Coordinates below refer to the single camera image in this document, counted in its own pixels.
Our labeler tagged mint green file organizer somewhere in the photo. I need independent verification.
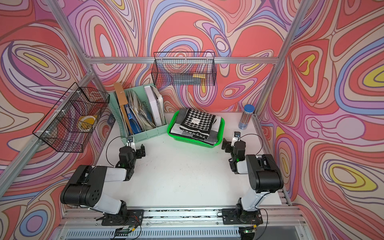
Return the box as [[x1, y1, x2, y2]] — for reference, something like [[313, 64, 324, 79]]
[[109, 84, 168, 144]]

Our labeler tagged green plastic basket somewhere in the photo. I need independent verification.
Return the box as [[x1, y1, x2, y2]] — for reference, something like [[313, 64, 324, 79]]
[[167, 109, 225, 148]]

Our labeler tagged black wire basket back wall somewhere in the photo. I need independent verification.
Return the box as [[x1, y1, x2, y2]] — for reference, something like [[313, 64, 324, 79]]
[[151, 51, 217, 88]]

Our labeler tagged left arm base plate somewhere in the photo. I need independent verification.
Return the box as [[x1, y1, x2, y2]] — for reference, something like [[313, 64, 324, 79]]
[[101, 210, 145, 227]]

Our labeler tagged black wire basket left wall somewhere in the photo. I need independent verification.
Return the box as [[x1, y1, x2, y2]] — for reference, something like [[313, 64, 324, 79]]
[[33, 83, 110, 153]]

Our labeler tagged brown cardboard folder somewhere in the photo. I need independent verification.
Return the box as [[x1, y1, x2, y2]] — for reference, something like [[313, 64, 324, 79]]
[[114, 82, 134, 135]]

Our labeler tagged clear tube with blue cap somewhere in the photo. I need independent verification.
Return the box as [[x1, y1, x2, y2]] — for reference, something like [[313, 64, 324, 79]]
[[238, 104, 255, 130]]

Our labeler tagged white binder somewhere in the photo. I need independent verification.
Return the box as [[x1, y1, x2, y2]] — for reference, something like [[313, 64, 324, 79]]
[[144, 85, 167, 127]]

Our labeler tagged yellow tape roll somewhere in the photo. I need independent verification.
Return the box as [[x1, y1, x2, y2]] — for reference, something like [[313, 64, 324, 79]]
[[77, 115, 96, 132]]

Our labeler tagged black wire basket wall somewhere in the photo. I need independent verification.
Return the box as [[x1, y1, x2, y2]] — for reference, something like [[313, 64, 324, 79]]
[[151, 51, 217, 88], [33, 83, 110, 153]]

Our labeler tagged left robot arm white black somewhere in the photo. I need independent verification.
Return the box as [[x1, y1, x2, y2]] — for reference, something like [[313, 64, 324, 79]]
[[60, 142, 146, 216]]

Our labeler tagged houndstooth black white scarf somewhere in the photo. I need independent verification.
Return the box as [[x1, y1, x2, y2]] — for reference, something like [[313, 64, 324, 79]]
[[180, 109, 216, 139]]

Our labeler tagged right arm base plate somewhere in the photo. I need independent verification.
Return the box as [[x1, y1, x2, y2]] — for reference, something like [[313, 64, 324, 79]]
[[221, 209, 264, 226]]

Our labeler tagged aluminium rail front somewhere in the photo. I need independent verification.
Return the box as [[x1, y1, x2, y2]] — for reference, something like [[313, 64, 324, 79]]
[[50, 206, 314, 240]]

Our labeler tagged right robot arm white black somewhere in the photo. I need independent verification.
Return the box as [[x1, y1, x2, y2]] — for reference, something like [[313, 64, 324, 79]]
[[222, 132, 284, 212]]

